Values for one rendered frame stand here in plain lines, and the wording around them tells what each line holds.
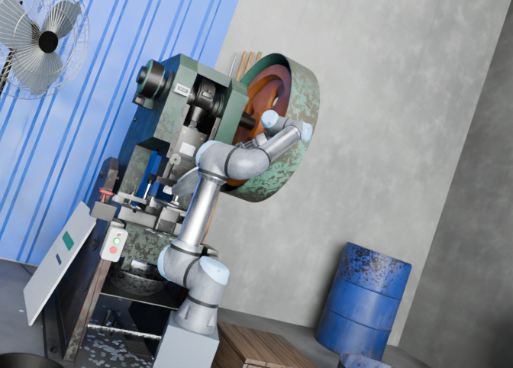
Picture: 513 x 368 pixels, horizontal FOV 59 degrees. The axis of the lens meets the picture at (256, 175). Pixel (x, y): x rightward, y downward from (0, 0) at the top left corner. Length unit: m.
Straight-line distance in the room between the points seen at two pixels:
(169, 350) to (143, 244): 0.68
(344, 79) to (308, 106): 2.10
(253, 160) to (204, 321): 0.57
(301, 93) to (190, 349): 1.29
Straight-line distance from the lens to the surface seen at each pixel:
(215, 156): 1.65
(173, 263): 1.68
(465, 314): 4.91
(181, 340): 1.62
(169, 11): 3.65
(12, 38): 2.28
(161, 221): 2.23
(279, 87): 2.54
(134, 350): 2.15
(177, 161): 2.30
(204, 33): 3.67
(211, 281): 1.61
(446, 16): 5.30
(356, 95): 4.42
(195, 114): 2.37
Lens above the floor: 0.92
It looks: 3 degrees up
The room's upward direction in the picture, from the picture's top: 20 degrees clockwise
